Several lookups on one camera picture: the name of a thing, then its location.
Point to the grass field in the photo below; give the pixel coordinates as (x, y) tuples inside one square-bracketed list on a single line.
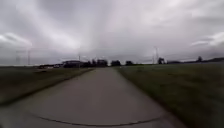
[(186, 88), (30, 80)]

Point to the dark tree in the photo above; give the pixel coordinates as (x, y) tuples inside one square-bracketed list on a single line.
[(199, 59), (161, 61)]

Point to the row of dark buildings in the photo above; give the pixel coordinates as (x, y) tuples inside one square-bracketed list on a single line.
[(95, 63)]

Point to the grey concrete path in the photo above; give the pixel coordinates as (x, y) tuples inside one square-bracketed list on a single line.
[(96, 100)]

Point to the pylon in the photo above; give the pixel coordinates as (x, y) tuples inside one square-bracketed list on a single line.
[(28, 57), (155, 55)]

